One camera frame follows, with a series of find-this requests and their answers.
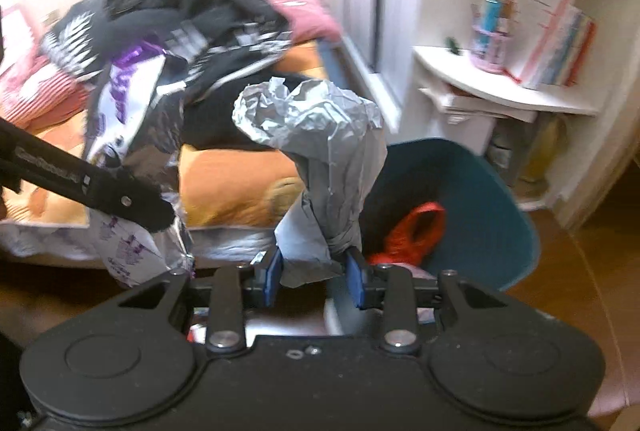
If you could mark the bed with floral orange cover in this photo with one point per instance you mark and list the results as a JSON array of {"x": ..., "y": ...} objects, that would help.
[{"x": 233, "y": 198}]

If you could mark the black leaf-pattern duvet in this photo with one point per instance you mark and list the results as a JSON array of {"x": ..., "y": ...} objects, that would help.
[{"x": 226, "y": 44}]

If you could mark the dark teal trash bin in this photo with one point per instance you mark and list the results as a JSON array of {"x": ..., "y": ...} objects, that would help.
[{"x": 487, "y": 238}]

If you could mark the white corner shelf unit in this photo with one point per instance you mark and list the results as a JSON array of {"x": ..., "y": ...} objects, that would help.
[{"x": 571, "y": 155}]

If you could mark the red plastic bag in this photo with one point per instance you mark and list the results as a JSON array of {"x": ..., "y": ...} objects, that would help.
[{"x": 413, "y": 237}]

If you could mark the stack of papers under shelf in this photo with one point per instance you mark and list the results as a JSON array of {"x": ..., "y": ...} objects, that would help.
[{"x": 446, "y": 101}]

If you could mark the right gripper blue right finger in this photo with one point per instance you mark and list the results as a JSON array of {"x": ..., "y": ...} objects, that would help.
[{"x": 364, "y": 285}]

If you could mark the row of books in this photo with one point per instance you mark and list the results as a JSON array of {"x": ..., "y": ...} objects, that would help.
[{"x": 550, "y": 38}]

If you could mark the pink pen holder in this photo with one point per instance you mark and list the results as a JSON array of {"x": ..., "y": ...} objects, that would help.
[{"x": 488, "y": 51}]

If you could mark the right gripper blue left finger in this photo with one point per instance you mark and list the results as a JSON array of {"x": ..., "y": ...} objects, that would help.
[{"x": 267, "y": 268}]

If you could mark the purple white snack bag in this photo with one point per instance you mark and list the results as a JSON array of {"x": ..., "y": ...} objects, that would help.
[{"x": 134, "y": 125}]

